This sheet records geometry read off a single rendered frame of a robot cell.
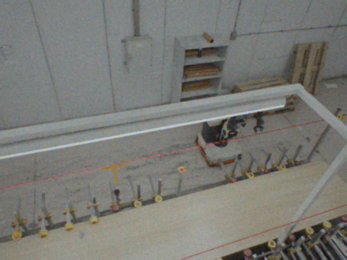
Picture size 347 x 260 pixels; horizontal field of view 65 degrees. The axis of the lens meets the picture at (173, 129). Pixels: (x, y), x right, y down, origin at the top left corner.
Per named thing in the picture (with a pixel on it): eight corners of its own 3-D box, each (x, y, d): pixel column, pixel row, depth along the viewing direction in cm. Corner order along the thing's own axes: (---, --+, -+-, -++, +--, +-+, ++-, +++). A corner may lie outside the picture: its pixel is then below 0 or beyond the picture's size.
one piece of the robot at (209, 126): (199, 138, 503) (205, 102, 446) (225, 133, 518) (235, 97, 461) (206, 152, 480) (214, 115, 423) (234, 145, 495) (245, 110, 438)
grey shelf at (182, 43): (170, 104, 598) (174, 36, 492) (207, 98, 623) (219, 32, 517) (176, 118, 568) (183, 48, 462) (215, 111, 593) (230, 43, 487)
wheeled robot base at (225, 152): (194, 141, 516) (196, 131, 499) (224, 135, 534) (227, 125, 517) (209, 168, 471) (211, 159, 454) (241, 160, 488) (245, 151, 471)
